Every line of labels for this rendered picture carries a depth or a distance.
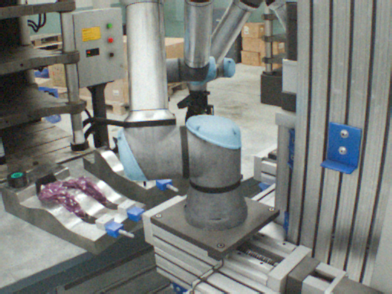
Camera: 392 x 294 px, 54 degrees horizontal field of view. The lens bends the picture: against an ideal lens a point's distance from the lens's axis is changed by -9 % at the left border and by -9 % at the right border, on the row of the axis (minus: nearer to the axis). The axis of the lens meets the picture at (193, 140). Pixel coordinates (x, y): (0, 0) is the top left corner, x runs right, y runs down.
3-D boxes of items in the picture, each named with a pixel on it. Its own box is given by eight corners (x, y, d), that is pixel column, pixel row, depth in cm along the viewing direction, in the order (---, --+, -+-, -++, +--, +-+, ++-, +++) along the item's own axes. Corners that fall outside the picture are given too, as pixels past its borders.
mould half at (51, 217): (147, 217, 142) (144, 190, 138) (96, 255, 122) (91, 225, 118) (53, 185, 167) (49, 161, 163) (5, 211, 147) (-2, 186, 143)
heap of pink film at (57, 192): (113, 199, 143) (110, 179, 141) (78, 221, 129) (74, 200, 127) (65, 182, 156) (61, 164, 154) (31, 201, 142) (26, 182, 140)
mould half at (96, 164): (203, 187, 162) (201, 155, 158) (148, 211, 147) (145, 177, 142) (131, 153, 198) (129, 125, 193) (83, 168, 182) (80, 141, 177)
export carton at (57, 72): (91, 83, 656) (89, 58, 642) (69, 89, 624) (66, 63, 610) (70, 79, 695) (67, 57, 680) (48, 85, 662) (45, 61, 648)
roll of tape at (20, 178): (25, 177, 150) (24, 168, 149) (31, 184, 144) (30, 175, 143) (6, 183, 145) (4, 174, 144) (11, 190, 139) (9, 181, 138)
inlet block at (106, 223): (139, 240, 125) (137, 225, 123) (129, 247, 121) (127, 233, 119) (108, 227, 132) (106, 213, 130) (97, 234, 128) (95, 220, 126)
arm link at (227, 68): (223, 83, 149) (197, 80, 155) (237, 76, 158) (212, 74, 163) (223, 61, 146) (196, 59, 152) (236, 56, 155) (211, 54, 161)
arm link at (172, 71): (178, 60, 117) (177, 54, 128) (138, 63, 117) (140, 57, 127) (179, 87, 120) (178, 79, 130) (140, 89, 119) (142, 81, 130)
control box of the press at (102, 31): (145, 242, 265) (125, 7, 213) (106, 260, 246) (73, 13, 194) (127, 229, 281) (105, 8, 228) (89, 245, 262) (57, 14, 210)
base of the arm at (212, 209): (259, 210, 98) (261, 173, 95) (219, 238, 88) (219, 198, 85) (212, 192, 108) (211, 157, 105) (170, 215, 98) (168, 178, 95)
